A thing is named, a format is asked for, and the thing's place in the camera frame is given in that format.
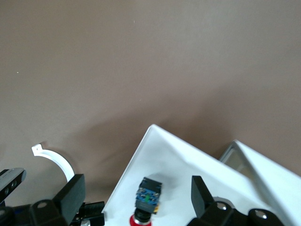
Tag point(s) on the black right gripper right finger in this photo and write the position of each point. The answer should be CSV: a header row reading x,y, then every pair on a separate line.
x,y
202,200

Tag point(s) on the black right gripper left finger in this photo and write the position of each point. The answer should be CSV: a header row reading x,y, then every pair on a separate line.
x,y
70,195

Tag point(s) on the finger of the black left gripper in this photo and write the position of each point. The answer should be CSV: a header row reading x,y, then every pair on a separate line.
x,y
94,219
94,206

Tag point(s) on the white cabinet drawer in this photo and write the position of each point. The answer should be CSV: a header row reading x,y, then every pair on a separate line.
x,y
238,162
169,160

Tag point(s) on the red push button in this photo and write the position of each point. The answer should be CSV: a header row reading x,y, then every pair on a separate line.
x,y
148,195

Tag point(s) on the white drawer cabinet housing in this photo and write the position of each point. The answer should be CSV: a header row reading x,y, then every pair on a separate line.
x,y
282,183

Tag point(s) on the white semicircular plastic bracket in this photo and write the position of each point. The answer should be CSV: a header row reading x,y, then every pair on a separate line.
x,y
58,160

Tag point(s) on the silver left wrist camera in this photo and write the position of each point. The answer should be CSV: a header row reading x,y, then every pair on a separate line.
x,y
11,181

